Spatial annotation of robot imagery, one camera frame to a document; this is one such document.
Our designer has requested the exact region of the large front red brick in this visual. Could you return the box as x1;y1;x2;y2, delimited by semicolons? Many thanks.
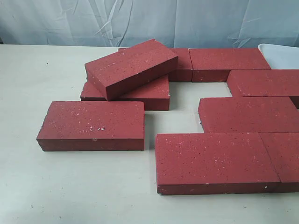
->
155;133;280;195

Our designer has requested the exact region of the wrinkled white backdrop cloth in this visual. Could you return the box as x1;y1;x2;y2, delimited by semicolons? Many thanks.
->
0;0;299;48

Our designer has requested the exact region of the white plastic tray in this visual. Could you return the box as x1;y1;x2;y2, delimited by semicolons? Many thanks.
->
258;43;299;70

